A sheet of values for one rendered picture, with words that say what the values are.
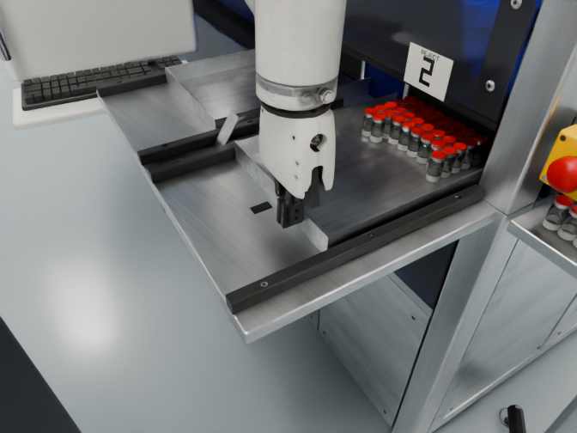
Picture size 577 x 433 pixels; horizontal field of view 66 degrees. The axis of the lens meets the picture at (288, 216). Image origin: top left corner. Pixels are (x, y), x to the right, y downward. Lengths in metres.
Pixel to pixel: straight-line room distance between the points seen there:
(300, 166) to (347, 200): 0.20
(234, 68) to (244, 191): 0.46
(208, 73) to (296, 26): 0.65
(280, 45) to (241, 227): 0.27
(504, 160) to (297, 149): 0.31
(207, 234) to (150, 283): 1.18
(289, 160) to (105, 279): 1.43
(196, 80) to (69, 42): 0.43
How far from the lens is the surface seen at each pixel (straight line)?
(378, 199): 0.66
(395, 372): 1.14
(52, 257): 2.02
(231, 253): 0.57
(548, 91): 0.61
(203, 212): 0.64
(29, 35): 1.33
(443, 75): 0.69
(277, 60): 0.43
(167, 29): 1.36
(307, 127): 0.45
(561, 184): 0.58
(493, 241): 0.72
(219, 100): 0.92
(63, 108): 1.17
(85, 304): 1.79
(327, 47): 0.43
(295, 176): 0.48
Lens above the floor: 1.29
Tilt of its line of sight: 41 degrees down
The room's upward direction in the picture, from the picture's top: straight up
